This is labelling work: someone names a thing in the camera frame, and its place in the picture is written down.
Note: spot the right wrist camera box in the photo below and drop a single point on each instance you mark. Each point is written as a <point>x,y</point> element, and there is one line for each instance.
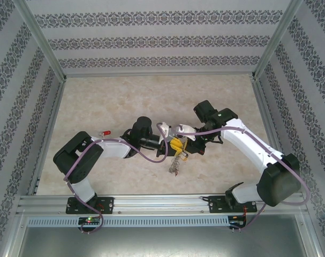
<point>187,131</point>

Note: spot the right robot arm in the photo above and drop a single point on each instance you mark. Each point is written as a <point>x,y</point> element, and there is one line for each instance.
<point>277,184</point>

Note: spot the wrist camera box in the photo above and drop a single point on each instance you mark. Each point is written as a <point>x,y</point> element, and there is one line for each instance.
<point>187,131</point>
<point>165,128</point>

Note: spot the grey metal panel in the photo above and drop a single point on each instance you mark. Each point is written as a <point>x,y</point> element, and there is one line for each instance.
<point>162,243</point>

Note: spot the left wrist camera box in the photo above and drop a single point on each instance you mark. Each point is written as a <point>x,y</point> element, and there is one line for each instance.
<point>165,128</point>

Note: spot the silver key with red tag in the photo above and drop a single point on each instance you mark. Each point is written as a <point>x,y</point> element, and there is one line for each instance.
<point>107,132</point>

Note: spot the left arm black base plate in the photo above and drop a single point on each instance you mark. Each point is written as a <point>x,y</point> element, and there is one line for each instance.
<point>108,206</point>

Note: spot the aluminium frame post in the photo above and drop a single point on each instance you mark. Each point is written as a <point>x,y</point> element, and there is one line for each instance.
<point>278,37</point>
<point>43,37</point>

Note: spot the aluminium side rail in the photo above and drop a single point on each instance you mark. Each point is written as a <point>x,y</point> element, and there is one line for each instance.
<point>263,107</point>
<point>54,107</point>

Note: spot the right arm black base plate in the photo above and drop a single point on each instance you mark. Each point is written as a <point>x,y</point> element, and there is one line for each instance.
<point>217,204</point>

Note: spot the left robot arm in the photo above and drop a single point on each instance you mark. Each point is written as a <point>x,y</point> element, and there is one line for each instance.
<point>76,160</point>

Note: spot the key with yellow tag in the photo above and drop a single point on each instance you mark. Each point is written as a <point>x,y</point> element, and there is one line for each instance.
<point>185,157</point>

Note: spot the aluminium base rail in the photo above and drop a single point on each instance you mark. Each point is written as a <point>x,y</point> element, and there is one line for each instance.
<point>162,204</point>

